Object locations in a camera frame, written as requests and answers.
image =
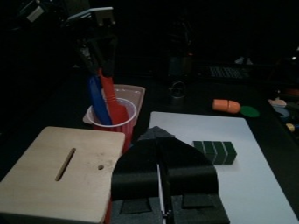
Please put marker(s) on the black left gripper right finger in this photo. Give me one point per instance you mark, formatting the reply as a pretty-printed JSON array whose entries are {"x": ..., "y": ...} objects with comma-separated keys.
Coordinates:
[{"x": 192, "y": 178}]

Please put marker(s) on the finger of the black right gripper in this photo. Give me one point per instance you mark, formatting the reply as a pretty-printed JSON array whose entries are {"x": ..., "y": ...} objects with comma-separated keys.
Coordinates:
[
  {"x": 110, "y": 55},
  {"x": 91, "y": 57}
]

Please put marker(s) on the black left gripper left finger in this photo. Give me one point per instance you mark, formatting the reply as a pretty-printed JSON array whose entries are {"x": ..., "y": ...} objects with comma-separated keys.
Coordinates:
[{"x": 134, "y": 175}]

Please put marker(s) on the red plastic toy knife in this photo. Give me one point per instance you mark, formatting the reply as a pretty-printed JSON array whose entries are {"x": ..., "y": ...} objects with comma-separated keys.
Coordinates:
[{"x": 115, "y": 108}]

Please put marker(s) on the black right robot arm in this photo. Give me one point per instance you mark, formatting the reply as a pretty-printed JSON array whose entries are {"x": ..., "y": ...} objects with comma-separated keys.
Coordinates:
[{"x": 35, "y": 13}]

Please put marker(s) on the dark green toy sushi roll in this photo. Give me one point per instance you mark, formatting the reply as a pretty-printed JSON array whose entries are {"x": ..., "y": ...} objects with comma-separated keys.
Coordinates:
[{"x": 217, "y": 152}]

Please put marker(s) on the white cutting board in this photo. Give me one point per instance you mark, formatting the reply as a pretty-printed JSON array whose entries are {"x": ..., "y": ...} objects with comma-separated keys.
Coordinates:
[{"x": 249, "y": 180}]

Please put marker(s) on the blue plastic toy knife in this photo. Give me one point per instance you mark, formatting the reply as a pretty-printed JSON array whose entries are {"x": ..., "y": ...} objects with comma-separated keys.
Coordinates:
[{"x": 98, "y": 102}]

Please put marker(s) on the red plastic cup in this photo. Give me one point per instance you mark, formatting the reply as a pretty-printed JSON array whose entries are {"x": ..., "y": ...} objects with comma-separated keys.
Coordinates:
[{"x": 117, "y": 128}]

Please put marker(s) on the wooden box with slot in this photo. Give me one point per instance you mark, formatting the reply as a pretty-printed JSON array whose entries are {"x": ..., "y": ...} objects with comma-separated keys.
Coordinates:
[{"x": 58, "y": 175}]

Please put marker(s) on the small dark metal cup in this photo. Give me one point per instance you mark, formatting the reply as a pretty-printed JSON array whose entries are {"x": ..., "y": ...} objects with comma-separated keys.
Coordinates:
[{"x": 178, "y": 94}]

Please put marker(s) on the green toy carrot top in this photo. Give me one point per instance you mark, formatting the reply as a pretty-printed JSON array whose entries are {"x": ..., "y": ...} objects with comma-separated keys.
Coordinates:
[{"x": 250, "y": 111}]

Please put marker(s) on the small yellow object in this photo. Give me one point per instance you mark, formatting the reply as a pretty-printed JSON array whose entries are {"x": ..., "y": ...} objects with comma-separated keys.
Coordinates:
[{"x": 292, "y": 127}]

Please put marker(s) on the small grey-blue object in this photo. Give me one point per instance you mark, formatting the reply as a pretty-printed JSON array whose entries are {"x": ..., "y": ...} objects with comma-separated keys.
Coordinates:
[{"x": 282, "y": 111}]

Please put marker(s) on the small white object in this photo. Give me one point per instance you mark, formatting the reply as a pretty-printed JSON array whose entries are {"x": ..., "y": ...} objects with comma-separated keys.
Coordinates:
[{"x": 278, "y": 102}]

